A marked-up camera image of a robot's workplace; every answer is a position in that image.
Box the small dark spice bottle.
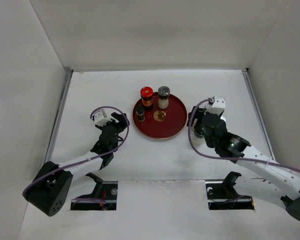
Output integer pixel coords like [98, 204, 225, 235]
[135, 105, 145, 122]

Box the red lid sauce jar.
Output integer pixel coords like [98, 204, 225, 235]
[140, 86, 154, 110]

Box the grey lid white shaker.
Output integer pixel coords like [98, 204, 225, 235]
[157, 86, 170, 109]

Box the black cap white bottle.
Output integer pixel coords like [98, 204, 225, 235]
[192, 125, 205, 146]

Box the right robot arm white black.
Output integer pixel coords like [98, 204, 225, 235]
[186, 104, 300, 221]

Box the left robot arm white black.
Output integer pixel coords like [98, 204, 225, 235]
[22, 112, 130, 217]

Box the red round tray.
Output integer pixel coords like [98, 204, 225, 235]
[132, 92, 188, 140]

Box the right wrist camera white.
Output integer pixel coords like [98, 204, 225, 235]
[206, 96, 226, 116]

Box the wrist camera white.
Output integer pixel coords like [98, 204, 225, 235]
[206, 96, 226, 116]
[91, 109, 111, 127]

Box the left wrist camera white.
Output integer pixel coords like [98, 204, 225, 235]
[91, 109, 111, 127]

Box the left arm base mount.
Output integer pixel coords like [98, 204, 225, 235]
[70, 172, 119, 211]

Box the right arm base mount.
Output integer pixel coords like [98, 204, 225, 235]
[205, 171, 255, 211]

